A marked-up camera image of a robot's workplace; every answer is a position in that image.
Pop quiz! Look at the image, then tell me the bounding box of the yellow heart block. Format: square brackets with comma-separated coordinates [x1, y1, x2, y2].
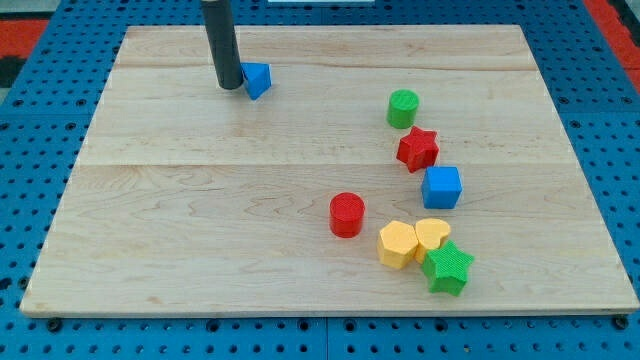
[414, 218, 451, 264]

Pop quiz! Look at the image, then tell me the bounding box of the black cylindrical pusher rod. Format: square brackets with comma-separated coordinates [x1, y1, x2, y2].
[200, 0, 243, 90]

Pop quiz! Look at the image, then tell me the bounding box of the green cylinder block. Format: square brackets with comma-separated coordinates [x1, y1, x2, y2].
[386, 89, 420, 129]

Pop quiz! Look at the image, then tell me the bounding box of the yellow hexagon block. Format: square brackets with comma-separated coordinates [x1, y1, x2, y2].
[377, 220, 418, 269]

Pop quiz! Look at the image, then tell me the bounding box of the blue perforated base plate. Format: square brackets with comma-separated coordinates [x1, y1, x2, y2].
[1, 1, 639, 359]

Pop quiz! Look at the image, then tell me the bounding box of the wooden board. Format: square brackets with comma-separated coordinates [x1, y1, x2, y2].
[20, 25, 639, 318]

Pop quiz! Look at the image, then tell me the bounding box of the green star block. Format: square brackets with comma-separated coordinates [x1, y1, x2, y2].
[421, 240, 475, 297]

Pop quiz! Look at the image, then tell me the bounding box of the red star block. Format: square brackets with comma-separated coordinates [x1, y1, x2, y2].
[396, 126, 439, 173]

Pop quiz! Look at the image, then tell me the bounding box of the blue triangle block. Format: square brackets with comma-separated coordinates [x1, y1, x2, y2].
[241, 62, 271, 100]

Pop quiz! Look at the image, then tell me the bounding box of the blue cube block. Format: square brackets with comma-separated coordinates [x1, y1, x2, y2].
[421, 166, 463, 209]

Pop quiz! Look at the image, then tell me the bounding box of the red cylinder block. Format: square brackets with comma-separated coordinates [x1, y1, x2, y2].
[329, 192, 366, 238]

